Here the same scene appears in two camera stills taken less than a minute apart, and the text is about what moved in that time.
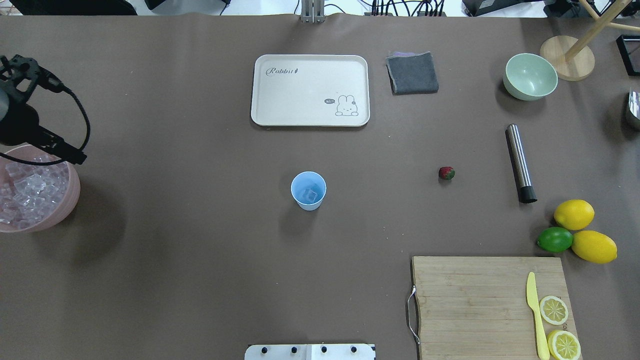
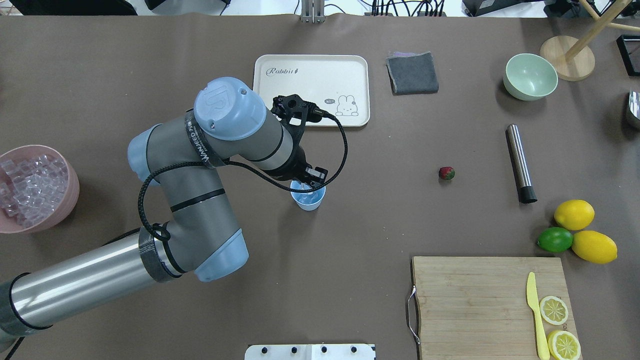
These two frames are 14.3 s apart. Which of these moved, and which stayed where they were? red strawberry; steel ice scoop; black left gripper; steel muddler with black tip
Moved: black left gripper
Stayed: red strawberry; steel ice scoop; steel muddler with black tip
